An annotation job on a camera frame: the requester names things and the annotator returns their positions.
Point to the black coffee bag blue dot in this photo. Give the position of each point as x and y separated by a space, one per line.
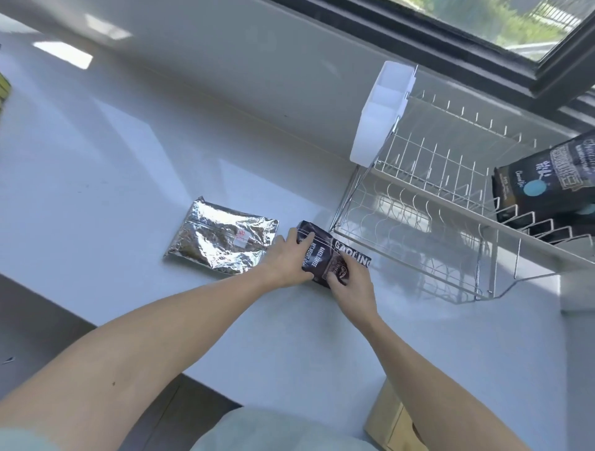
544 186

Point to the dark brown coffee packet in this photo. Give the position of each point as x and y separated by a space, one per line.
320 260

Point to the silver foil pouch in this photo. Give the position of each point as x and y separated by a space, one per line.
223 237

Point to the person's right thumb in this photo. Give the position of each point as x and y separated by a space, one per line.
333 278

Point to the person's pale green clothing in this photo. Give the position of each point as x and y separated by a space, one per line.
279 432

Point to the person's left hand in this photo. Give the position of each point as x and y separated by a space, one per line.
283 260

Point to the yellow green packet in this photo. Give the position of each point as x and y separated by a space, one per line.
3 93

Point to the black window frame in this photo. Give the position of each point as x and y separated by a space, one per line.
465 42

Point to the white plastic cutlery holder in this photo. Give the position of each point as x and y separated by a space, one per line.
379 116

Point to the light wooden cabinet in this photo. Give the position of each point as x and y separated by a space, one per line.
390 418

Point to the person's right hand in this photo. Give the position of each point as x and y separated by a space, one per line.
355 292

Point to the person's right forearm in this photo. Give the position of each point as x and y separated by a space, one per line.
432 385

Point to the person's left thumb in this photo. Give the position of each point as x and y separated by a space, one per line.
305 275

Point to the person's left forearm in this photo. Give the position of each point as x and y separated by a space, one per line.
139 357

